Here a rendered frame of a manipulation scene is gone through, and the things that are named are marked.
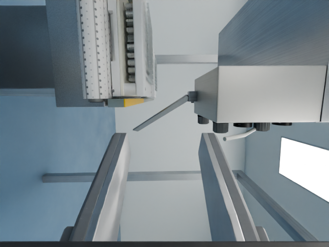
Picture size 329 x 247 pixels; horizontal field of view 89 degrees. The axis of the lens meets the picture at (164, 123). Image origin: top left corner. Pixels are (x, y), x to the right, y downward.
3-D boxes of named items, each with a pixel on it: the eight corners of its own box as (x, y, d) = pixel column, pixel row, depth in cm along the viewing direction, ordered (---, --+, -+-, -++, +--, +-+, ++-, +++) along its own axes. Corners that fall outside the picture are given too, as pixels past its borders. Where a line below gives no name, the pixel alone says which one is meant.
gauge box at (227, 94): (216, 124, 32) (320, 122, 32) (218, 65, 30) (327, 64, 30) (194, 113, 53) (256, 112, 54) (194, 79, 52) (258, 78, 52)
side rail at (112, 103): (107, 107, 33) (124, 107, 33) (107, 98, 32) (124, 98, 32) (151, 100, 163) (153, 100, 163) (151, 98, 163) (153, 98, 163)
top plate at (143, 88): (144, 23, 57) (150, 23, 57) (146, 96, 61) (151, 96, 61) (130, -32, 33) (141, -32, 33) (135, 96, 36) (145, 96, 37)
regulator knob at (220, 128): (214, 134, 34) (236, 133, 34) (215, 121, 34) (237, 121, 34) (210, 130, 38) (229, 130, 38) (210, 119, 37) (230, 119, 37)
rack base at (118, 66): (129, 23, 57) (136, 23, 57) (131, 96, 61) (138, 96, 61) (105, -32, 33) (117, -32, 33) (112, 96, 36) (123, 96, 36)
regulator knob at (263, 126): (257, 132, 36) (278, 131, 36) (258, 120, 35) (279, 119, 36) (249, 129, 39) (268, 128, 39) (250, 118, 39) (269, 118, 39)
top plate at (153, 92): (151, 97, 88) (154, 97, 88) (149, 48, 85) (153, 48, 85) (152, 97, 113) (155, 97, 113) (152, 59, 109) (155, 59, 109)
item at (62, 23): (56, 107, 35) (105, 107, 35) (38, -53, 30) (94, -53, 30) (139, 100, 163) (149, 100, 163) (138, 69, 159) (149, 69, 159)
